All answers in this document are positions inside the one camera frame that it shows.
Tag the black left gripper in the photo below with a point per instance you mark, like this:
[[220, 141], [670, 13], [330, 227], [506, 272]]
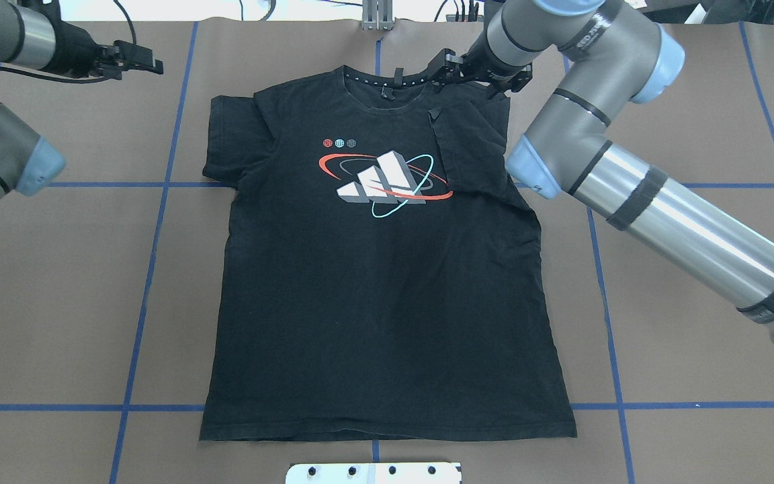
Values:
[[68, 59]]

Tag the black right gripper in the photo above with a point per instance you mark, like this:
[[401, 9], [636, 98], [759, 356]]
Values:
[[475, 66]]

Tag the black printed t-shirt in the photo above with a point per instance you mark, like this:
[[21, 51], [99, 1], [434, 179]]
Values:
[[382, 274]]

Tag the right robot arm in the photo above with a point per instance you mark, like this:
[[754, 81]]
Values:
[[618, 56]]

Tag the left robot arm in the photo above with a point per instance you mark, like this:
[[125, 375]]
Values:
[[40, 45]]

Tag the grey aluminium post bracket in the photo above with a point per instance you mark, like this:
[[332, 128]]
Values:
[[377, 15]]

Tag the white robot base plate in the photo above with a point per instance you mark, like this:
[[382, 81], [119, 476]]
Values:
[[375, 472]]

